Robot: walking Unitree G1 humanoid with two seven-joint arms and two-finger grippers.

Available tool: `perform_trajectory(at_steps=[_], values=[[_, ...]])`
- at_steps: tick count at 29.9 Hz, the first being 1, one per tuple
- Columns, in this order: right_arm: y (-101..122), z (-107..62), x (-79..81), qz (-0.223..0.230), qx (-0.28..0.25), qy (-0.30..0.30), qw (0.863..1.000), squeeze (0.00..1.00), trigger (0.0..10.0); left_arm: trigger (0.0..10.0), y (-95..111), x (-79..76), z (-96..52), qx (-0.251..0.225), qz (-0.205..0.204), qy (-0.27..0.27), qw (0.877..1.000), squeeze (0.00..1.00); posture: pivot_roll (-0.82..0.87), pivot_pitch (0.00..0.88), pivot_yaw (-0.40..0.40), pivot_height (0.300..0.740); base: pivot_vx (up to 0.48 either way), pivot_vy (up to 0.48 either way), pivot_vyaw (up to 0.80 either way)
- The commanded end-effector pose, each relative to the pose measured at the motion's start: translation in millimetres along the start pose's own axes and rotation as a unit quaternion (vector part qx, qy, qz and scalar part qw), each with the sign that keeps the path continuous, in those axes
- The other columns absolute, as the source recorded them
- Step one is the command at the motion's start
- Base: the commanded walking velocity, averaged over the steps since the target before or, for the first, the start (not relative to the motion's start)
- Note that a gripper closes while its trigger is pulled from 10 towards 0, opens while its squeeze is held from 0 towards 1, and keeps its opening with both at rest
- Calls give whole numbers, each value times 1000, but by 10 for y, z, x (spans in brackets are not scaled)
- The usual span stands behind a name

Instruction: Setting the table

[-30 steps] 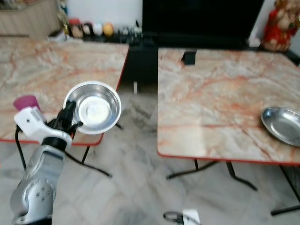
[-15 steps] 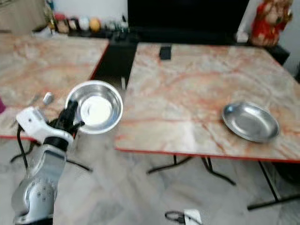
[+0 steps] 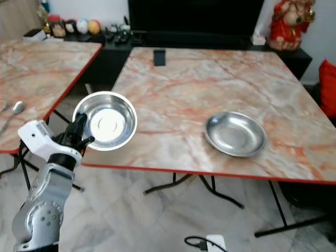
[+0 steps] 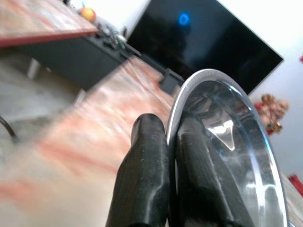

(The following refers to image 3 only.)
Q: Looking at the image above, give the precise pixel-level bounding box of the red and gold figurine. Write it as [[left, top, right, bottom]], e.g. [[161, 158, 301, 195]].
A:
[[268, 0, 317, 52]]

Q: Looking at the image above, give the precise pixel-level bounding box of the small black rectangular device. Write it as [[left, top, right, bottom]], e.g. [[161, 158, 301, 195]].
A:
[[153, 49, 167, 67]]

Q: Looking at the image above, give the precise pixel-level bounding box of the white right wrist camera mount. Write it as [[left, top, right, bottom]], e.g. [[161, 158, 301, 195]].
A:
[[205, 234, 227, 252]]

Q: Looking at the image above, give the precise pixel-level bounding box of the black bulky object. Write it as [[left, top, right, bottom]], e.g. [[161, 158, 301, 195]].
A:
[[277, 180, 336, 213]]

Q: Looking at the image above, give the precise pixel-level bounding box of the stainless steel spoon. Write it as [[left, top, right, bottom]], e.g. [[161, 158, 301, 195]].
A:
[[2, 101, 26, 134]]

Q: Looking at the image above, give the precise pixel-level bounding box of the large marble-pattern folding table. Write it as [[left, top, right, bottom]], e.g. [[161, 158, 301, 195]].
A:
[[82, 47, 336, 185]]

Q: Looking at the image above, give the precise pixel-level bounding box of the black decorative egg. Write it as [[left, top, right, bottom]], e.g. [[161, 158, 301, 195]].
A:
[[65, 19, 78, 35]]

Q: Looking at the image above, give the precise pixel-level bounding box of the orange decorative egg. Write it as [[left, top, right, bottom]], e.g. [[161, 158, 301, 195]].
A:
[[88, 19, 101, 36]]

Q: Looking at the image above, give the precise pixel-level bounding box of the brown wooden cabinet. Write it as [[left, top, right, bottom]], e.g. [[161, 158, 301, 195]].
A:
[[0, 0, 41, 38]]

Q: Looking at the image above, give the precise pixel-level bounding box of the white tissue box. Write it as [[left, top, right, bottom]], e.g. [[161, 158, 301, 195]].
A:
[[251, 29, 267, 46]]

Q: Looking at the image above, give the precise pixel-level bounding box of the black television console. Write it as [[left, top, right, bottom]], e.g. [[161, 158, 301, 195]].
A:
[[26, 29, 313, 87]]

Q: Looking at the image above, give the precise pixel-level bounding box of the shallow stainless steel plate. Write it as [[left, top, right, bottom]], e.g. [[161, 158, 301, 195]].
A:
[[204, 111, 269, 158]]

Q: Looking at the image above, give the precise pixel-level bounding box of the curved black table leg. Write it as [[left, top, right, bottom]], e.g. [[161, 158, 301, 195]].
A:
[[143, 173, 195, 196], [198, 175, 245, 209]]

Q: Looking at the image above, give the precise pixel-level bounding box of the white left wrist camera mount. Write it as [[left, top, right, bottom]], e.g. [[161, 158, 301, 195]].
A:
[[18, 120, 82, 164]]

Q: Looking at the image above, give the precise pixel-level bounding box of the deep stainless steel bowl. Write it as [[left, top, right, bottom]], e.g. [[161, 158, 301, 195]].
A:
[[72, 91, 138, 152]]

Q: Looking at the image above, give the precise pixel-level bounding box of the black flat screen television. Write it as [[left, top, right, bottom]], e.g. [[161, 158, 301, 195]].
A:
[[128, 0, 265, 33]]

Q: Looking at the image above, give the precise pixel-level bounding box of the red cushion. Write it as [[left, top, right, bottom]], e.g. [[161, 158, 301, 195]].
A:
[[318, 59, 336, 119]]

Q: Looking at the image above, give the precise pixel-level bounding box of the white decorative egg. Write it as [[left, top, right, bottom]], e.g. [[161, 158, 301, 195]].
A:
[[76, 19, 90, 35]]

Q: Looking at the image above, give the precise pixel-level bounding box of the marble-pattern table with cutlery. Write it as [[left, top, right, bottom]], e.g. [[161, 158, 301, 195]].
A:
[[0, 38, 103, 155]]

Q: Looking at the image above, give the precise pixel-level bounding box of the straight black table leg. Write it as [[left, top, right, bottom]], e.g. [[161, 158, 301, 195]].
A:
[[254, 181, 327, 238]]

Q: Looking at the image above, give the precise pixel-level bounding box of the small white box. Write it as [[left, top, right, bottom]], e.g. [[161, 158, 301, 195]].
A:
[[23, 28, 47, 41]]

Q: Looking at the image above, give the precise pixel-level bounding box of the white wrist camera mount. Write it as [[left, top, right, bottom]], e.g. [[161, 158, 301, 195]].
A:
[[205, 234, 227, 252], [18, 120, 82, 164]]

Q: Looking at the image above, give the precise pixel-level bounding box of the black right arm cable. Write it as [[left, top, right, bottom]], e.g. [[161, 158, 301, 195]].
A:
[[184, 236, 208, 251]]

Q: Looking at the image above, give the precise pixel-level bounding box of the red lidded jar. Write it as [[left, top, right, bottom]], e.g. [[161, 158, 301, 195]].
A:
[[47, 15, 65, 38]]

